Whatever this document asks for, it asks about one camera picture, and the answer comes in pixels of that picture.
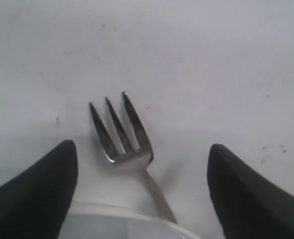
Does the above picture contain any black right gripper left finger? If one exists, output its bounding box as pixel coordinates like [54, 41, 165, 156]
[0, 140, 77, 239]

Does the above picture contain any white rectangular plate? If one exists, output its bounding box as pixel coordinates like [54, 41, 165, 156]
[58, 202, 199, 239]

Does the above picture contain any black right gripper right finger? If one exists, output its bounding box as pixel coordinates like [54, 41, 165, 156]
[207, 144, 294, 239]

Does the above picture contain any steel fork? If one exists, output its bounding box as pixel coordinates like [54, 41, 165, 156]
[89, 91, 178, 224]

